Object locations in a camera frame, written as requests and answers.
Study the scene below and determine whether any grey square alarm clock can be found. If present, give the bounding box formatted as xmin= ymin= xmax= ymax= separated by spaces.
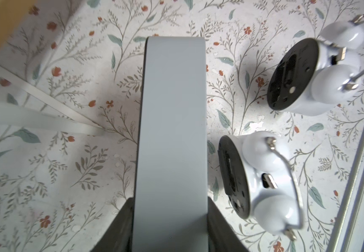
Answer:
xmin=132 ymin=37 xmax=208 ymax=252

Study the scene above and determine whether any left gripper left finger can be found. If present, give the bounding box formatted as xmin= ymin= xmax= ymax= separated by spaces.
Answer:
xmin=91 ymin=197 xmax=134 ymax=252

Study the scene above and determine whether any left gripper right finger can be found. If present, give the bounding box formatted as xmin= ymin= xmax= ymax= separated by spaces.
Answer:
xmin=207 ymin=197 xmax=248 ymax=252

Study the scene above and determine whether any white twin-bell alarm clock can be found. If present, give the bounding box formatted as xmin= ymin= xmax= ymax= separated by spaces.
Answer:
xmin=267 ymin=15 xmax=364 ymax=116
xmin=218 ymin=131 xmax=305 ymax=241

